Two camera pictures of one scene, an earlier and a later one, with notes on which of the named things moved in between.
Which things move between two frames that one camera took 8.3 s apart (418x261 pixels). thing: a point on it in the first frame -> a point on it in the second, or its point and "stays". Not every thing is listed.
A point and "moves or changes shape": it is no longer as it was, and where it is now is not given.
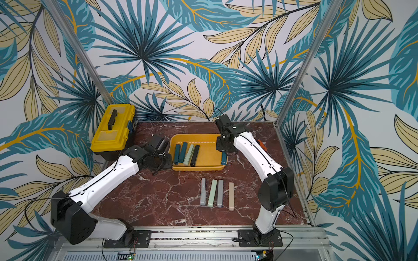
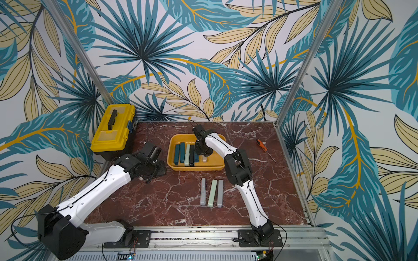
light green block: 189,155 moves or changes shape
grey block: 203,192 stays
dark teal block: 177,153 stays
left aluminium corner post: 82,54 stays
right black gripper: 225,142 -> 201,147
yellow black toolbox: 115,131 stays
